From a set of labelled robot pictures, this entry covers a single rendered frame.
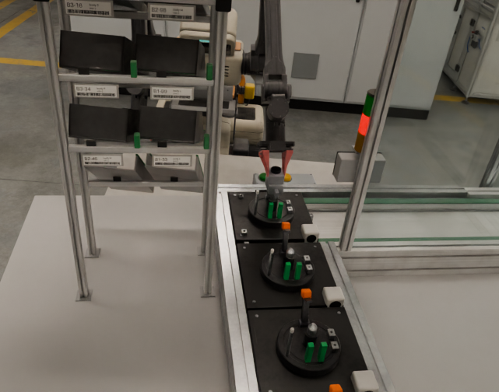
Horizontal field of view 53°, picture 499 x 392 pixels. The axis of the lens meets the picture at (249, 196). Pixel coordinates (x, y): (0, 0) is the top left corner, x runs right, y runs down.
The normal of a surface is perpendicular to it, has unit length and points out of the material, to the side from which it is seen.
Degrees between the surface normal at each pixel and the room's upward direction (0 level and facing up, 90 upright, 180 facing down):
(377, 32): 90
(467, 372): 0
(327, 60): 90
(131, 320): 0
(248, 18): 90
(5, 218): 0
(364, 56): 90
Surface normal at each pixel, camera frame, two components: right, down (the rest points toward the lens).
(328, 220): 0.08, -0.83
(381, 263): 0.12, 0.57
